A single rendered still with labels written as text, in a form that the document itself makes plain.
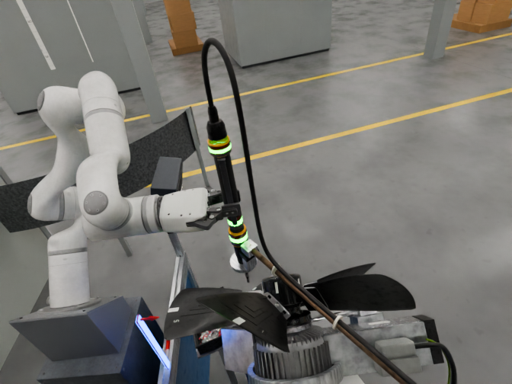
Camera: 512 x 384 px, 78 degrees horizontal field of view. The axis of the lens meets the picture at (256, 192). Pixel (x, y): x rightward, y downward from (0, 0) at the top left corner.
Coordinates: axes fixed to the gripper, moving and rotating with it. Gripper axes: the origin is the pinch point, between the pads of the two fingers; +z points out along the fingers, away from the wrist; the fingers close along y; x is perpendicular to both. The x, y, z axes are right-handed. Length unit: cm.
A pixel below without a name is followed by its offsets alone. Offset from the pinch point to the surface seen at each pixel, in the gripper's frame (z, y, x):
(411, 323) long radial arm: 44, 10, -45
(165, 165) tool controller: -35, -75, -34
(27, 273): -179, -114, -137
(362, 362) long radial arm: 28, 16, -49
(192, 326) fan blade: -17.4, 5.5, -38.4
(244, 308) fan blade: -0.4, 13.8, -19.5
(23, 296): -179, -99, -144
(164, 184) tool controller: -34, -60, -35
